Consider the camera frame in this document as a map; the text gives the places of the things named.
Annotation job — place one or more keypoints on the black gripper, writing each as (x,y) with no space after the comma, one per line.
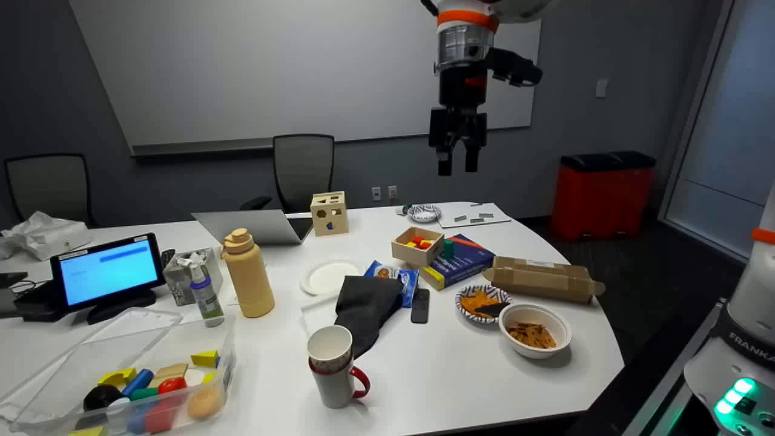
(461,105)

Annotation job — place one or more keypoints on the patterned bowl with chips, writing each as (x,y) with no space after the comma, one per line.
(483,307)

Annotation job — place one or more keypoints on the white bowl with snacks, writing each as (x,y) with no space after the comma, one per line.
(532,330)

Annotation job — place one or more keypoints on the grey flat strips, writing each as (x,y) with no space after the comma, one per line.
(479,218)

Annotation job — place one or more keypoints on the red toy ball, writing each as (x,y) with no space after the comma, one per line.
(421,244)

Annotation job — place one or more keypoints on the blue book box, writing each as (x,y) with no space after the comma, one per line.
(462,258)

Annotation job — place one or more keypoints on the blue snack bag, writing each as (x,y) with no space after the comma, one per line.
(408,283)

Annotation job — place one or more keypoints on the wooden shape sorter cube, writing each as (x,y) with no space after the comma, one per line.
(330,215)

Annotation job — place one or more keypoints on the brown cardboard box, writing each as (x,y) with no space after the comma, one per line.
(540,279)

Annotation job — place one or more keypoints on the red waste bin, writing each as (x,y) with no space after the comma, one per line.
(601,198)

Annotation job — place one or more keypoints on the grey mesh office chair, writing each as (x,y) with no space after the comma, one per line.
(49,188)
(302,170)

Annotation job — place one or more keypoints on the white round plate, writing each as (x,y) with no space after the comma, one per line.
(330,278)

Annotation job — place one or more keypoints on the black cloth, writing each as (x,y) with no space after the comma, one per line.
(366,310)

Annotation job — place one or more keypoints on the grey laptop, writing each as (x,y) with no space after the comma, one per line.
(244,226)

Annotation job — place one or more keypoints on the tan yellow bottle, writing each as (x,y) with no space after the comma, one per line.
(247,279)

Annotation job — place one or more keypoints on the glass door panel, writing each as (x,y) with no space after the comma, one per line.
(726,123)

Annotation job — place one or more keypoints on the small white spray bottle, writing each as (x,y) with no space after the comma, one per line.
(207,297)

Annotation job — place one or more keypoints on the grey carton box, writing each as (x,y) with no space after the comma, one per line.
(180,279)

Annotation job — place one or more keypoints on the clear plastic bin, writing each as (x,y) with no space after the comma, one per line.
(219,355)

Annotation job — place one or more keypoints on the yellow triangular block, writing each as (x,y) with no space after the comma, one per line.
(203,359)

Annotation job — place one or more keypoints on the orange toy egg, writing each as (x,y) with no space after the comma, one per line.
(203,404)

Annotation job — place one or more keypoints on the tan wooden block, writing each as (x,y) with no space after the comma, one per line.
(169,371)

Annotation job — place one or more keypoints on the small red block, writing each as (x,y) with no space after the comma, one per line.
(173,386)

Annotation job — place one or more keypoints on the black tablet with lit screen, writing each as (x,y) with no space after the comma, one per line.
(106,271)

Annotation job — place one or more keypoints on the blue cylinder block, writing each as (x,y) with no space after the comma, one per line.
(138,382)

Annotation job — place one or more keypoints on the green block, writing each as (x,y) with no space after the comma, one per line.
(142,394)

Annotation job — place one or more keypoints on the large red block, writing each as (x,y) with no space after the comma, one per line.
(159,417)

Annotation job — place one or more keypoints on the white crumpled plastic bag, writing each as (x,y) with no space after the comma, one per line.
(40,234)

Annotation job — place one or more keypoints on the black block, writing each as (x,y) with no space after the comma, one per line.
(99,395)

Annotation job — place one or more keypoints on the clear plastic bin lid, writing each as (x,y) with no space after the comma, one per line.
(73,347)

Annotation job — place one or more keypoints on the black tablet stand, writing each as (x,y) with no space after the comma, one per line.
(37,304)

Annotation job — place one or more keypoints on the white wall outlet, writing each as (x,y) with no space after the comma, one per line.
(376,193)
(392,193)

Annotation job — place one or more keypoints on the white light switch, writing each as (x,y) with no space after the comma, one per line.
(601,88)

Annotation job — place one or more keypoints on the white wall whiteboard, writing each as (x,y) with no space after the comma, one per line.
(281,65)

